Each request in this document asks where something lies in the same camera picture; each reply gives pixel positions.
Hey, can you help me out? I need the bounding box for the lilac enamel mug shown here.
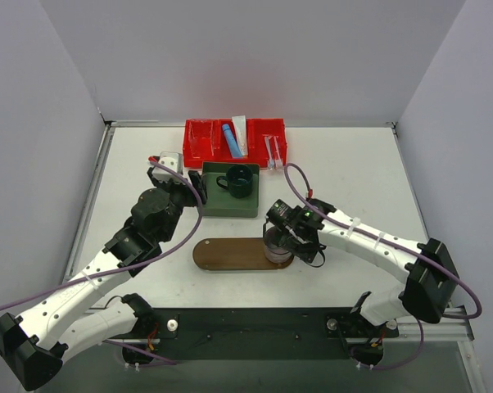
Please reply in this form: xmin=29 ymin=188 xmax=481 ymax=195
xmin=263 ymin=227 xmax=292 ymax=264

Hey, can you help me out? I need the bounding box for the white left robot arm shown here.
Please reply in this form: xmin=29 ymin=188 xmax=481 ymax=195
xmin=0 ymin=167 xmax=206 ymax=391

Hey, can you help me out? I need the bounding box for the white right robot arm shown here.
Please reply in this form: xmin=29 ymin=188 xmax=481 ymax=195
xmin=266 ymin=199 xmax=457 ymax=326

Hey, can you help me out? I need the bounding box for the blue toothpaste tube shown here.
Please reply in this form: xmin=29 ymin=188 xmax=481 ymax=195
xmin=222 ymin=124 xmax=243 ymax=159

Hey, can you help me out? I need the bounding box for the white toothpaste tube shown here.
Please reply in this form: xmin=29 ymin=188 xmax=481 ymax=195
xmin=232 ymin=115 xmax=248 ymax=157

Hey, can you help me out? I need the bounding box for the wooden oval tray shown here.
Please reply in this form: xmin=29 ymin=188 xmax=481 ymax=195
xmin=192 ymin=237 xmax=293 ymax=272

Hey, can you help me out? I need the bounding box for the green metal box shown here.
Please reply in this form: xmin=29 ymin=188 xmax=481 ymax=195
xmin=202 ymin=161 xmax=260 ymax=218

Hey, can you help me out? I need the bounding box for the red plastic organizer bin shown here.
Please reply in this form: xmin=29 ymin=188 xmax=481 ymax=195
xmin=183 ymin=118 xmax=287 ymax=169

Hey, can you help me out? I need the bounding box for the dark green mug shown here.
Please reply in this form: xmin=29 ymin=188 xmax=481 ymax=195
xmin=215 ymin=165 xmax=254 ymax=199

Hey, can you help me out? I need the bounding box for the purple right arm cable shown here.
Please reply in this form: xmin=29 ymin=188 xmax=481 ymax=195
xmin=285 ymin=162 xmax=483 ymax=372

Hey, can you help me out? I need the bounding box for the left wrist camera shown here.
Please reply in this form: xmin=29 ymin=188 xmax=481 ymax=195
xmin=147 ymin=151 xmax=183 ymax=187

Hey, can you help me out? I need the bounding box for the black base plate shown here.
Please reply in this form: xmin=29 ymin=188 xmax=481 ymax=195
xmin=120 ymin=307 xmax=399 ymax=361

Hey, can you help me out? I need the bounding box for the aluminium frame rail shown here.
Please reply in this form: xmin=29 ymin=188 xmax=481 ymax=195
xmin=397 ymin=317 xmax=475 ymax=342

